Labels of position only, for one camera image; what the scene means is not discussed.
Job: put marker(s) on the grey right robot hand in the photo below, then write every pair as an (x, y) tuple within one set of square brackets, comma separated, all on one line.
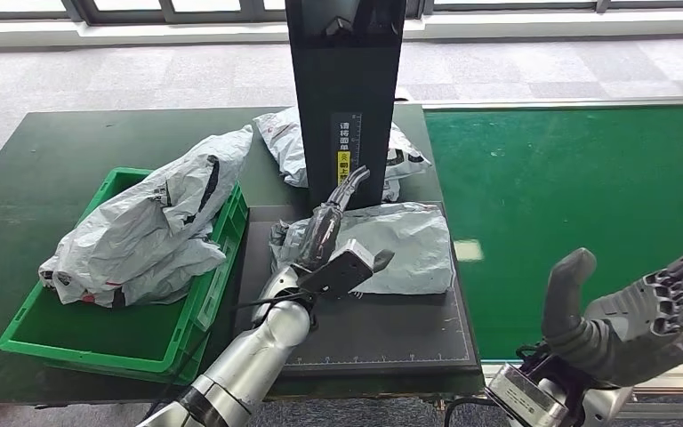
[(642, 330)]

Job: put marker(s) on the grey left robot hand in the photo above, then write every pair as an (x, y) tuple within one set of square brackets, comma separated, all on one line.
[(321, 236)]

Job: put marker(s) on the narrow grey parcel bag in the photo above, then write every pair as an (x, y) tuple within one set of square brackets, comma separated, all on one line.
[(406, 241)]

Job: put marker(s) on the grey parcel bag red print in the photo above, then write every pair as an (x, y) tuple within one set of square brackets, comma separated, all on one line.
[(191, 262)]

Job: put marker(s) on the large grey parcel bag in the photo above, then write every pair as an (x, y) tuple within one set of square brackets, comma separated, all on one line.
[(141, 218)]

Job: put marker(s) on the grey parcel bag black print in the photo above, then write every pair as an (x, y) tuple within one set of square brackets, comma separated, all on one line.
[(285, 144)]

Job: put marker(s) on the black inbound scanner machine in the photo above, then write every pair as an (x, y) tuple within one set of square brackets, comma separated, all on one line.
[(388, 330)]

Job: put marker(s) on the green conveyor belt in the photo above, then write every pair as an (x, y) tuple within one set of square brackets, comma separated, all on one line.
[(553, 177)]

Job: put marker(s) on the black yellow warning label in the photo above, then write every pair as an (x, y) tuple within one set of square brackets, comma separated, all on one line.
[(344, 135)]

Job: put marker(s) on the green plastic crate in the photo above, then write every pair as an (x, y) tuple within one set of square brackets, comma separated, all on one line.
[(100, 336)]

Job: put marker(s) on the white window sill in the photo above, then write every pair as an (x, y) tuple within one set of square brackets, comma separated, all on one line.
[(141, 33)]

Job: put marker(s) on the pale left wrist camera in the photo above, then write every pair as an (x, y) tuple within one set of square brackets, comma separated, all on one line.
[(341, 271)]

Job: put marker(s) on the dark window frame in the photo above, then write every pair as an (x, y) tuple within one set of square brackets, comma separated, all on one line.
[(141, 16)]

